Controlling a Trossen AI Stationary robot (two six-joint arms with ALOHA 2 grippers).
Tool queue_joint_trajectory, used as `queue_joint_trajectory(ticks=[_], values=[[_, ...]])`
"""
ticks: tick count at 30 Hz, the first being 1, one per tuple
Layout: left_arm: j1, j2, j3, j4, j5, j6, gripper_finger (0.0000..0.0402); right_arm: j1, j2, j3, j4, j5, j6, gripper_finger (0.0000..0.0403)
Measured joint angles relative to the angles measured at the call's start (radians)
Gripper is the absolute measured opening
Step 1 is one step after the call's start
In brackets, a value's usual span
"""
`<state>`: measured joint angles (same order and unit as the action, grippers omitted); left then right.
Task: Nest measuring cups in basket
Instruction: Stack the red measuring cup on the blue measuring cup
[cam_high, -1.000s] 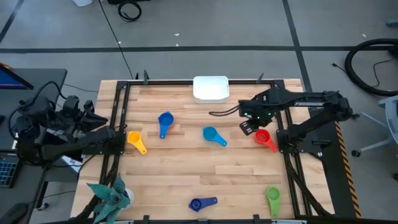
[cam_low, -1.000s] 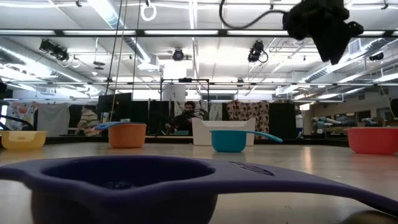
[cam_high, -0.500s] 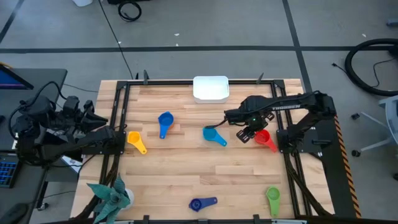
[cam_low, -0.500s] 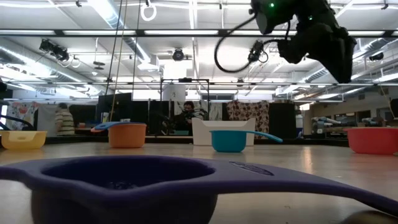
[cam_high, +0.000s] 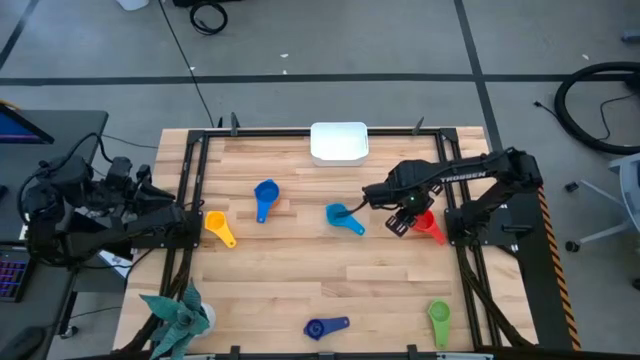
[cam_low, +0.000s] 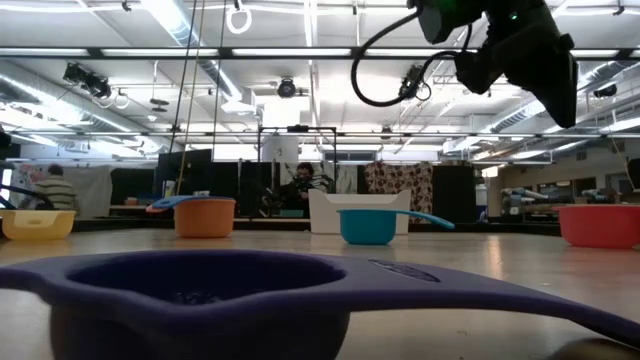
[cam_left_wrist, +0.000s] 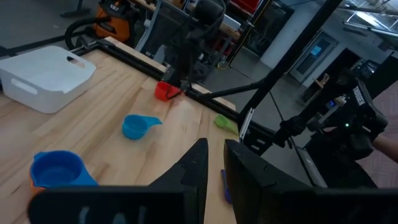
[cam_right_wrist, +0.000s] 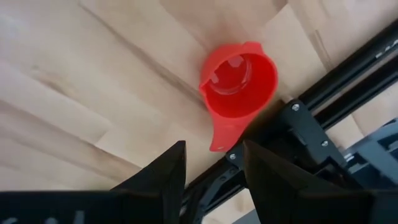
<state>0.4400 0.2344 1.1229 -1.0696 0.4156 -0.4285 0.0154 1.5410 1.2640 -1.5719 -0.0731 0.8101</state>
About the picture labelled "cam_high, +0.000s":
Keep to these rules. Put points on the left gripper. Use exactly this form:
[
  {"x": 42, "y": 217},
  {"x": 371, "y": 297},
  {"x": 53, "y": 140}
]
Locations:
[{"x": 122, "y": 182}]

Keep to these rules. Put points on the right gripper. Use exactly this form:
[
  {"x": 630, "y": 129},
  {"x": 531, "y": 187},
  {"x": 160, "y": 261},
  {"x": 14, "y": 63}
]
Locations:
[{"x": 405, "y": 185}]

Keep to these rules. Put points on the light blue measuring cup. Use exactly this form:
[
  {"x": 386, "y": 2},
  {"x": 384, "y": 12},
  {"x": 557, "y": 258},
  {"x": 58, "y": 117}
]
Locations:
[{"x": 336, "y": 220}]

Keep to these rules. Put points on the red measuring cup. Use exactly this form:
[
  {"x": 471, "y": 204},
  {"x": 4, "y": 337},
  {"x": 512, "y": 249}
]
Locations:
[{"x": 431, "y": 227}]

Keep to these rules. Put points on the yellow measuring cup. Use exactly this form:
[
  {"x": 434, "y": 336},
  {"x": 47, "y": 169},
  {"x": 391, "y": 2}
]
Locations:
[{"x": 216, "y": 222}]

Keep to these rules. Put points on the white plastic basket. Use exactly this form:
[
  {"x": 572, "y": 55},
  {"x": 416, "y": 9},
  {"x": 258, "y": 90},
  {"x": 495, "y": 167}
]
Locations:
[{"x": 340, "y": 145}]

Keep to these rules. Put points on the green measuring cup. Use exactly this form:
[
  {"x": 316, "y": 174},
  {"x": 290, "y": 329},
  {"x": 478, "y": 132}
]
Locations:
[{"x": 439, "y": 312}]

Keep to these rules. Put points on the dark blue measuring cup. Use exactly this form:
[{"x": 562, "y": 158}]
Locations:
[{"x": 315, "y": 328}]

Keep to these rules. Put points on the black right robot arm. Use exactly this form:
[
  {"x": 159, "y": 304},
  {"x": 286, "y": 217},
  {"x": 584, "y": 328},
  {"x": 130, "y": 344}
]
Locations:
[{"x": 470, "y": 174}]

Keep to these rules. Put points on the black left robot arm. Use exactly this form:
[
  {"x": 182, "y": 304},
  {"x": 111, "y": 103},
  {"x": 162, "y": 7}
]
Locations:
[{"x": 100, "y": 240}]

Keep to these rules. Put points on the black desk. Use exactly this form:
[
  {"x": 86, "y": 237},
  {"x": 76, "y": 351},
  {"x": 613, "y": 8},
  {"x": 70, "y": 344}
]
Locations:
[{"x": 50, "y": 125}]

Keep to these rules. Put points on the teal artificial plant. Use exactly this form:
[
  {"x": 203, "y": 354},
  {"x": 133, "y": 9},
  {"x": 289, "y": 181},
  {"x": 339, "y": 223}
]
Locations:
[{"x": 180, "y": 320}]

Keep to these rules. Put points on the white plant pot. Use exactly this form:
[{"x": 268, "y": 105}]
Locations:
[{"x": 211, "y": 315}]

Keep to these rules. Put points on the laptop screen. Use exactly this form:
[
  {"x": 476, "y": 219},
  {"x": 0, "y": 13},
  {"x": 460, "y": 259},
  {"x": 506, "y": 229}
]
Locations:
[{"x": 15, "y": 131}]

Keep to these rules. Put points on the black keyboard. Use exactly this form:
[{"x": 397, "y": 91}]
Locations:
[{"x": 12, "y": 280}]

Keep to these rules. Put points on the black platform with hazard stripe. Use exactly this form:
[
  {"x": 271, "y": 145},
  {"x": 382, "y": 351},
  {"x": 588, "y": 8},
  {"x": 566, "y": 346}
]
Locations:
[{"x": 545, "y": 300}]

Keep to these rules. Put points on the white bin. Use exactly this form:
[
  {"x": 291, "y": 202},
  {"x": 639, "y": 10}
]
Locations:
[{"x": 132, "y": 4}]

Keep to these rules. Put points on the small black plug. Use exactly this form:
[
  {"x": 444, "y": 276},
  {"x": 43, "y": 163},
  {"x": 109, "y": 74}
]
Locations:
[{"x": 572, "y": 187}]

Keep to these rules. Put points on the grey office chair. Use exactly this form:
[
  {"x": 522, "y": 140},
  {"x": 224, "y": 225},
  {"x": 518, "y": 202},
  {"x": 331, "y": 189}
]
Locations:
[{"x": 631, "y": 180}]

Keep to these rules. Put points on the black metal table frame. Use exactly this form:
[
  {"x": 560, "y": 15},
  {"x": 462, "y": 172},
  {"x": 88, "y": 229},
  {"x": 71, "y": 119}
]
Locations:
[{"x": 390, "y": 132}]

